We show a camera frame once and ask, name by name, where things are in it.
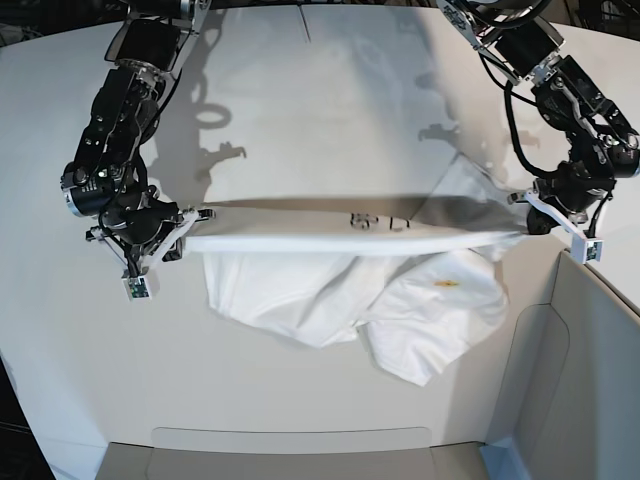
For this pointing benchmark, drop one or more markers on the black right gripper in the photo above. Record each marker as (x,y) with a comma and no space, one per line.
(139,222)

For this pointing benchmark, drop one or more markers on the white t-shirt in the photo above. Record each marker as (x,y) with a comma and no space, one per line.
(420,292)

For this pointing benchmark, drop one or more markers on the grey box right side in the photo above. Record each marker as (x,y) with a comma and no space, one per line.
(568,407)

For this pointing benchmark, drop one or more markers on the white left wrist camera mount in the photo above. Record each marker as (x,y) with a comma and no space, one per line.
(582,248)

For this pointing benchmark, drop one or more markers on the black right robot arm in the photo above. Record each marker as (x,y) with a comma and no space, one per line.
(108,179)

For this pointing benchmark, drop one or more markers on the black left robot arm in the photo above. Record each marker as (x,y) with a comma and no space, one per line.
(512,37)

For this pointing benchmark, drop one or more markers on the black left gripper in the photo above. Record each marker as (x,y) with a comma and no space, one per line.
(571,188)

